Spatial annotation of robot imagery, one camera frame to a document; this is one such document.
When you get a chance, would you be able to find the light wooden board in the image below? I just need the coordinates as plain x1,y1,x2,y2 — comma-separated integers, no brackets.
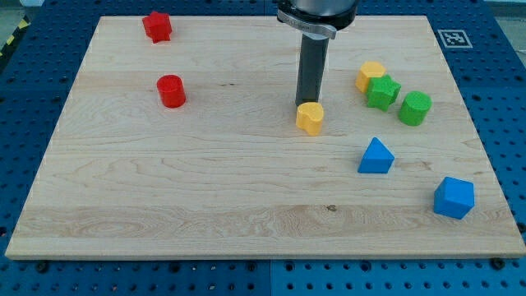
6,16,525,261

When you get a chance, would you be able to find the white fiducial marker tag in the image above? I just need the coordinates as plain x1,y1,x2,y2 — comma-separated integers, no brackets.
437,29,473,49

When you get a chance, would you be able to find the yellow hexagon block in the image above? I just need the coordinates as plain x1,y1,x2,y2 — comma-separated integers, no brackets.
355,61,386,93

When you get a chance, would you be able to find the green cylinder block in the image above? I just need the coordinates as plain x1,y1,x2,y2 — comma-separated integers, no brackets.
399,90,432,126

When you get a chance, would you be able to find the yellow heart block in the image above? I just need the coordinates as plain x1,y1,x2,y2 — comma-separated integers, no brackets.
296,102,325,136

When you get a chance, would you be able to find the green star block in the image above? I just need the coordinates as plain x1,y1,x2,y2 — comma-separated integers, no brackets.
366,75,402,112

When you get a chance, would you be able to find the blue triangle block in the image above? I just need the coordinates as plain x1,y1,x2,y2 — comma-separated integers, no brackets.
358,137,395,173

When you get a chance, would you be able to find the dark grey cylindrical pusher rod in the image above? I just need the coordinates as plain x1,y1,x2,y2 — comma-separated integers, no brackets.
295,35,329,106

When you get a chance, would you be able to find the red star block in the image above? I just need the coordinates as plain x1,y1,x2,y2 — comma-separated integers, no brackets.
142,11,173,44

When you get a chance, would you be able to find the red cylinder block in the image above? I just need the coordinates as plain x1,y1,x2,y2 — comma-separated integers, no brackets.
156,74,187,109

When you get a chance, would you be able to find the blue cube block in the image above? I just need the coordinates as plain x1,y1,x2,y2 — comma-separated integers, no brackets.
433,177,475,220

